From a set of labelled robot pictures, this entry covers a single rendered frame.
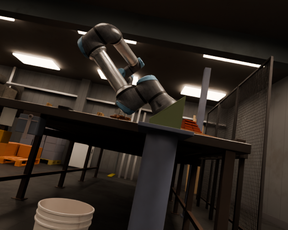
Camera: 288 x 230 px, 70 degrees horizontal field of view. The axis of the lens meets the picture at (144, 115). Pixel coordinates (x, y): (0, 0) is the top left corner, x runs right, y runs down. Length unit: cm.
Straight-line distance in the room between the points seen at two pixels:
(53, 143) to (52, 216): 554
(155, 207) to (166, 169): 18
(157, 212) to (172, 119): 44
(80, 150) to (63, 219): 542
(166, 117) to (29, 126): 90
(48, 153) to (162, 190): 584
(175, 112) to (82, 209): 83
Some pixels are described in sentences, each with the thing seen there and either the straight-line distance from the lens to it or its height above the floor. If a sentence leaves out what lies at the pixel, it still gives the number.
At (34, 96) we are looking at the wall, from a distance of 840.
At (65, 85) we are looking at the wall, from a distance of 810.
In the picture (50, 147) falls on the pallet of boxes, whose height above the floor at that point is 47.
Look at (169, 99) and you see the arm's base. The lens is 108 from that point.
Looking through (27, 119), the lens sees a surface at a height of 80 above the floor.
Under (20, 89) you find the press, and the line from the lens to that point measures 825.
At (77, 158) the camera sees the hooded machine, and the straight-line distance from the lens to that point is 655.
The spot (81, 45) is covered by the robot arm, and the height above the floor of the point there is 125.
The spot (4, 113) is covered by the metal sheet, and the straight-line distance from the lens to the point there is 166.
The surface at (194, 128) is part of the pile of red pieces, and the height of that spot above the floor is 114.
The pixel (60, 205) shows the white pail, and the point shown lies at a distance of 145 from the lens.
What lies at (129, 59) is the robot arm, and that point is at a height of 133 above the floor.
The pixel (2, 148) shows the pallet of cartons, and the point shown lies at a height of 29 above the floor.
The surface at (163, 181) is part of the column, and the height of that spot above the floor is 62.
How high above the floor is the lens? 70
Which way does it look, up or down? 12 degrees up
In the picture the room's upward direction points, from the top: 12 degrees clockwise
